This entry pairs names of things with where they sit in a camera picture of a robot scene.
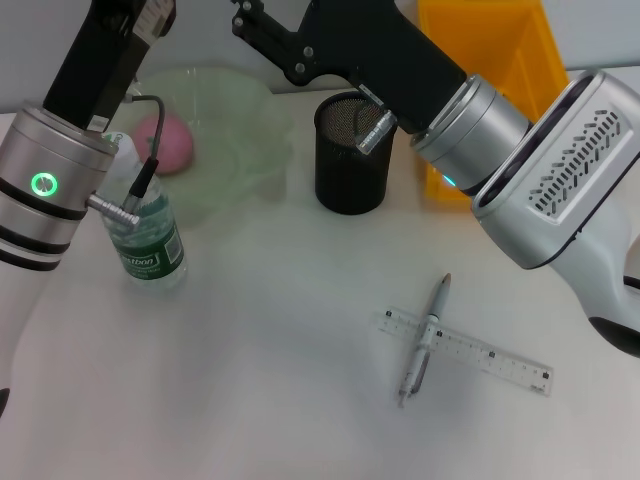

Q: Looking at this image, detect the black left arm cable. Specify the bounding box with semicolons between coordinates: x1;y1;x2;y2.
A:
87;94;166;226

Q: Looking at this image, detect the green glass fruit plate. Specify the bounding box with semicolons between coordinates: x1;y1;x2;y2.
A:
124;66;296;226

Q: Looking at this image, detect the grey white pen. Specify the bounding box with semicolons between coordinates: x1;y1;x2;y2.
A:
397;272;454;409

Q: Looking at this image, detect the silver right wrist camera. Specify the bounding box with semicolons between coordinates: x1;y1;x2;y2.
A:
355;110;397;155

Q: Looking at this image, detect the pink toy peach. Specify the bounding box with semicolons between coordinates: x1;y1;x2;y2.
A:
132;112;195;176

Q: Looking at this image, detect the transparent plastic ruler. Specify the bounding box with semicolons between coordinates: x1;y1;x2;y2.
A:
372;305;555;398

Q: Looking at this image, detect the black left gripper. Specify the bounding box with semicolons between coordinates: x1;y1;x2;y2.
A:
42;0;177;136

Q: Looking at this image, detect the clear green-label water bottle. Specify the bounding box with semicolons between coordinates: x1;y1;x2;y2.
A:
99;129;189;294

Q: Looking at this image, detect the yellow plastic bin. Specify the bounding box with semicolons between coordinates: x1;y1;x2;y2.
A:
417;0;571;201

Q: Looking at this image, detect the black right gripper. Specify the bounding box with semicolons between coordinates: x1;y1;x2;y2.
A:
229;0;469;136

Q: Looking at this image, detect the black mesh pen holder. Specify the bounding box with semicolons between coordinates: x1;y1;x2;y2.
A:
313;91;400;216

